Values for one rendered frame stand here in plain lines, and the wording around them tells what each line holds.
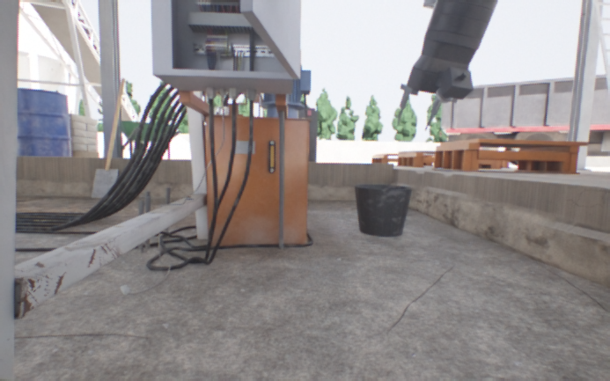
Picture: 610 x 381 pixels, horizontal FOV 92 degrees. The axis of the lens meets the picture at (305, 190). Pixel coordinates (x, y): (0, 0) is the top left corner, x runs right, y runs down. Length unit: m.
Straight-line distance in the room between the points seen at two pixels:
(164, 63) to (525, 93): 8.65
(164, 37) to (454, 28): 0.78
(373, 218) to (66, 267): 1.39
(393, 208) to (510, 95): 7.61
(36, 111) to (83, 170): 1.44
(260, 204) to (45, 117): 3.96
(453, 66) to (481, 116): 8.51
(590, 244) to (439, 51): 1.14
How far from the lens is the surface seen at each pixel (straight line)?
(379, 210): 1.68
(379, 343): 0.79
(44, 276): 0.61
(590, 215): 1.52
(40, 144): 5.01
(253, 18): 0.58
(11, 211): 0.58
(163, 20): 1.03
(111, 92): 5.79
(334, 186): 3.20
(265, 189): 1.41
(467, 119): 8.99
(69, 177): 3.89
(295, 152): 1.41
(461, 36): 0.47
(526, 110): 9.06
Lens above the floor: 0.42
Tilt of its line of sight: 6 degrees down
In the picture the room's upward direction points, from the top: 1 degrees clockwise
